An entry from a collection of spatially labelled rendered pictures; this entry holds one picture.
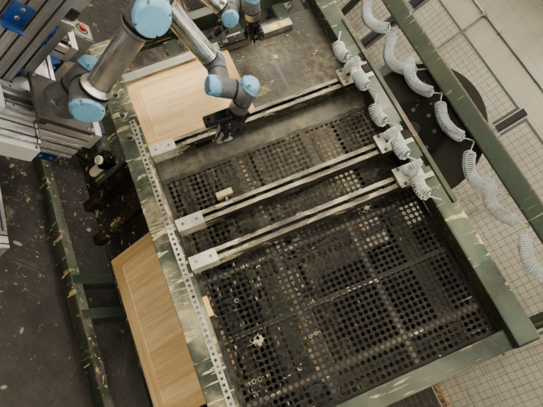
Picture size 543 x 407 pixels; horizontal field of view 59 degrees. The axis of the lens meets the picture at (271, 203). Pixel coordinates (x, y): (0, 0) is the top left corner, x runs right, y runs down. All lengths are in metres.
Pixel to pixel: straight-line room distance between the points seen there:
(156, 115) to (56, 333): 1.23
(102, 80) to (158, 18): 0.31
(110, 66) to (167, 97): 0.95
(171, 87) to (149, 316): 1.19
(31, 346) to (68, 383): 0.26
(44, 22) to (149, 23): 0.48
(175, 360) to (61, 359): 0.59
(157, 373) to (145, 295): 0.39
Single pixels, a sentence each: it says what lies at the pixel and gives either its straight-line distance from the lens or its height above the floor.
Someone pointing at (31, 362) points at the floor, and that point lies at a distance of 2.68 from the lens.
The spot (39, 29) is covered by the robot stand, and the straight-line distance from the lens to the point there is 1.95.
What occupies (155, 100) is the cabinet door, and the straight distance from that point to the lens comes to 2.62.
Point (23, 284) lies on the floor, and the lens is 2.82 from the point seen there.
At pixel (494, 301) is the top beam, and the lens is 2.21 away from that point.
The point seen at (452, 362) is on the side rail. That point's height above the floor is 1.61.
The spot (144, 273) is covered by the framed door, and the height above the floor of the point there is 0.46.
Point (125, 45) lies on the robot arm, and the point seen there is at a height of 1.49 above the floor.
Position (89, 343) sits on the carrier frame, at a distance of 2.64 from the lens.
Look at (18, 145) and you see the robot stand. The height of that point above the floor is 0.95.
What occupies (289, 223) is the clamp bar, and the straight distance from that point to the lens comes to 2.17.
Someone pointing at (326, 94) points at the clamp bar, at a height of 1.67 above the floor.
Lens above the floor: 2.22
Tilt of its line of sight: 25 degrees down
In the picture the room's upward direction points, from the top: 55 degrees clockwise
